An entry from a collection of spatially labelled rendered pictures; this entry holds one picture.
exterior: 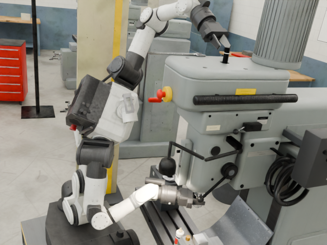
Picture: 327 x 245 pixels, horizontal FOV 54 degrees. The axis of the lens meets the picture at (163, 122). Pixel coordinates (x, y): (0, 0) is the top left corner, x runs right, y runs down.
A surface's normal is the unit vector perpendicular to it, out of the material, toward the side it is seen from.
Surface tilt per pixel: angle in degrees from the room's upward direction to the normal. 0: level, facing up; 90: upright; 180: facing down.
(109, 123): 58
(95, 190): 72
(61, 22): 90
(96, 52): 90
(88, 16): 90
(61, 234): 0
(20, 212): 0
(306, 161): 90
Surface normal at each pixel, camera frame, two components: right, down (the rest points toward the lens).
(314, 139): -0.93, 0.04
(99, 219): 0.30, 0.10
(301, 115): 0.36, 0.40
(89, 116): 0.50, -0.15
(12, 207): 0.11, -0.91
